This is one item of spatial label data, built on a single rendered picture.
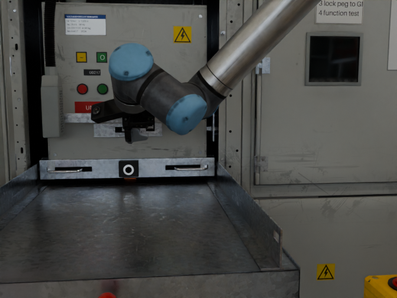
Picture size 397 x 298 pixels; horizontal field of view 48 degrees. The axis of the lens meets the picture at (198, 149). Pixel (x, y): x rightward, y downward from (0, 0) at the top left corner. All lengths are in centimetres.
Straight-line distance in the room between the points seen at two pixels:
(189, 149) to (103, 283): 76
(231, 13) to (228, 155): 43
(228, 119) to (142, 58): 52
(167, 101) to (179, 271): 34
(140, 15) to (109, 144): 40
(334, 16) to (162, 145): 65
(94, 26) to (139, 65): 52
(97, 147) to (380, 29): 94
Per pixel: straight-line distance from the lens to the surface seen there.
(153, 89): 91
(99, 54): 141
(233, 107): 138
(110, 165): 141
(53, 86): 132
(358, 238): 157
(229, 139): 139
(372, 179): 154
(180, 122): 89
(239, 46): 99
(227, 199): 119
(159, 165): 141
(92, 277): 75
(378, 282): 62
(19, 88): 141
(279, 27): 99
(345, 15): 148
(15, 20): 142
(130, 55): 94
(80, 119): 138
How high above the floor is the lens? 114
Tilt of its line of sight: 8 degrees down
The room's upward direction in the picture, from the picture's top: straight up
